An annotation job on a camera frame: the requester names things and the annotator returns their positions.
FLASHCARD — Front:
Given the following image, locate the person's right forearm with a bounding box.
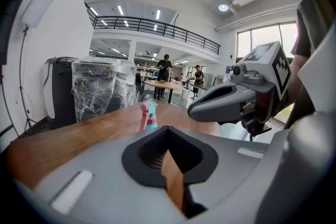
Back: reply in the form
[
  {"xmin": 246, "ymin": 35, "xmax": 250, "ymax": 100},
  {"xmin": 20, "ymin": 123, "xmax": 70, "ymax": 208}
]
[{"xmin": 285, "ymin": 54, "xmax": 317, "ymax": 130}]

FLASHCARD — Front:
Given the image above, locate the white light panel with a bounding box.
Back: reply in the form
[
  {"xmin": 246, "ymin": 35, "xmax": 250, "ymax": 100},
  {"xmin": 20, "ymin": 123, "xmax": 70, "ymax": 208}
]
[{"xmin": 20, "ymin": 0, "xmax": 55, "ymax": 28}]

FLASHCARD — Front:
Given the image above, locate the large window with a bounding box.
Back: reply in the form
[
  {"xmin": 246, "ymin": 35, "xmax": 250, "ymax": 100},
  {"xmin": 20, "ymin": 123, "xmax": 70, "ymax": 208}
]
[{"xmin": 235, "ymin": 22, "xmax": 299, "ymax": 61}]

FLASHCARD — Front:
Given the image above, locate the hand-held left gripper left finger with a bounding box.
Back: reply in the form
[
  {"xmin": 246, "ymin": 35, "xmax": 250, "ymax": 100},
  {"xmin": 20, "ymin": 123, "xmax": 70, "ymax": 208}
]
[{"xmin": 14, "ymin": 125, "xmax": 188, "ymax": 224}]

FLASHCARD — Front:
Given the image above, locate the black mezzanine railing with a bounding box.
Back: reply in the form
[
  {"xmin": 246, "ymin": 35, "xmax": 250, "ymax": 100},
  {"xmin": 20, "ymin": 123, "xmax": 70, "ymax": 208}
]
[{"xmin": 84, "ymin": 2, "xmax": 222, "ymax": 56}]

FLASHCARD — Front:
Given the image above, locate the pink and teal spray head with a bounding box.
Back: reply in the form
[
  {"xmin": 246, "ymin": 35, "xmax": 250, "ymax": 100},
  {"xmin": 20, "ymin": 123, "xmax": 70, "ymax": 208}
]
[{"xmin": 139, "ymin": 101, "xmax": 159, "ymax": 132}]

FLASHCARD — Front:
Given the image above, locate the plastic-wrapped stack of equipment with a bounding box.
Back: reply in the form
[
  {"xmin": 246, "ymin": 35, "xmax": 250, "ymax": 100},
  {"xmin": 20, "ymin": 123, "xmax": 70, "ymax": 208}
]
[{"xmin": 71, "ymin": 57, "xmax": 138, "ymax": 123}]

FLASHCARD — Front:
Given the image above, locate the round wooden table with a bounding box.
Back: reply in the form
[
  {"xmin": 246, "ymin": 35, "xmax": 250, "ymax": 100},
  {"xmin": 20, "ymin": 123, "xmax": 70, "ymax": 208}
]
[{"xmin": 143, "ymin": 79, "xmax": 184, "ymax": 105}]

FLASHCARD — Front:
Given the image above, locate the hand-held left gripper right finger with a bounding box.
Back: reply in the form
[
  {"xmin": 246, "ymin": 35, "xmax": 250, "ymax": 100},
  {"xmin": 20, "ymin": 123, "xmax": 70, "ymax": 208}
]
[{"xmin": 167, "ymin": 125, "xmax": 274, "ymax": 224}]

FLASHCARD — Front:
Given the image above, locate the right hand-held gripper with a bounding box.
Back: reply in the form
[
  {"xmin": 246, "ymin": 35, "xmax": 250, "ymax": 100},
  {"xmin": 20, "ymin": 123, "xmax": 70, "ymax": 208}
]
[{"xmin": 187, "ymin": 40, "xmax": 292, "ymax": 137}]

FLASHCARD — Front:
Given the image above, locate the black office chair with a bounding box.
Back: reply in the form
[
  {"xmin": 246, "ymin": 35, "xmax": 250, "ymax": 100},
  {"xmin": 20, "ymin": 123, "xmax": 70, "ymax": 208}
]
[{"xmin": 134, "ymin": 72, "xmax": 145, "ymax": 102}]

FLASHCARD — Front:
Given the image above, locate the black light stand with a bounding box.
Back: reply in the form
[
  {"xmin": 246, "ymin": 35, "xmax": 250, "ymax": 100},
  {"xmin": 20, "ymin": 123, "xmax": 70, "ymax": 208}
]
[{"xmin": 14, "ymin": 25, "xmax": 39, "ymax": 134}]

